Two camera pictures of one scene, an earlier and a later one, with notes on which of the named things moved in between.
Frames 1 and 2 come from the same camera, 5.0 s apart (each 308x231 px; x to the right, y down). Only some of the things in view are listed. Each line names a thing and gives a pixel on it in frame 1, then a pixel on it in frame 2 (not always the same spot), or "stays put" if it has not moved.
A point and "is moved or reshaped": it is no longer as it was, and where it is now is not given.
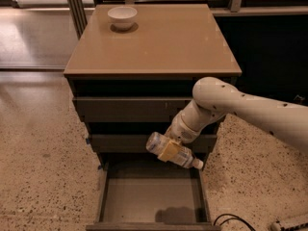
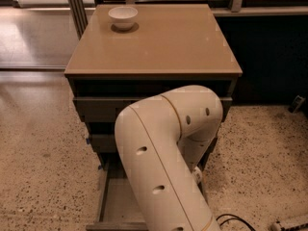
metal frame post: (76, 7) stays put
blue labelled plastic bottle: (157, 141) is moved or reshaped
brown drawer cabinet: (132, 72) stays put
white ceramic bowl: (122, 17) stays put
